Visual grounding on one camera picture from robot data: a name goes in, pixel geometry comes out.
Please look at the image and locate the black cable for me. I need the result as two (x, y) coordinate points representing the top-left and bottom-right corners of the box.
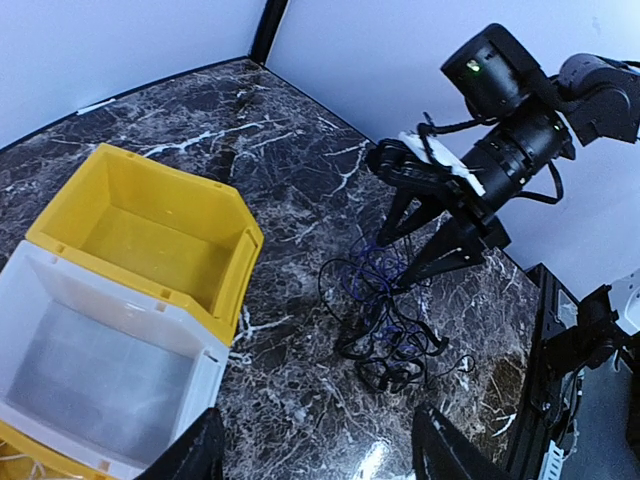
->
(317, 234), (479, 394)

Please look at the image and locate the left yellow plastic bin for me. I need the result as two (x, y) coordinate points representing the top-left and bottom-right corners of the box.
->
(1, 422), (113, 480)

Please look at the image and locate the right yellow plastic bin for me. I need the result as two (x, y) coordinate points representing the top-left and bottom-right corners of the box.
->
(26, 143), (264, 345)

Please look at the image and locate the white slotted cable duct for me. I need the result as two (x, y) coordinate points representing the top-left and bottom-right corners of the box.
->
(537, 440), (565, 480)

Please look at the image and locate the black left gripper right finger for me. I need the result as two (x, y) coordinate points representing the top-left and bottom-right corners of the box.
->
(412, 404), (510, 480)

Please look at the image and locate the yellow plastic bin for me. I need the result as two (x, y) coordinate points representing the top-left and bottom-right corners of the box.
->
(26, 143), (264, 345)
(1, 422), (113, 480)

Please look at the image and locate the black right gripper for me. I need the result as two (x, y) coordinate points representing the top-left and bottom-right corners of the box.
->
(376, 181), (511, 291)

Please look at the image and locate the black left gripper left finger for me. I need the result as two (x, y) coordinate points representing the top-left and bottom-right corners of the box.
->
(137, 407), (224, 480)

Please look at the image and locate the right black frame post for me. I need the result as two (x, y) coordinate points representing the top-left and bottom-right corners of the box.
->
(249, 0), (289, 66)

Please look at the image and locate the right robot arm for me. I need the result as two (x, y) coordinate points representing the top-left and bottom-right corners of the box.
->
(366, 23), (639, 290)

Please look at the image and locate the white plastic bin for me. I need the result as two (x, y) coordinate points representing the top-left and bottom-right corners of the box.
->
(1, 241), (229, 479)

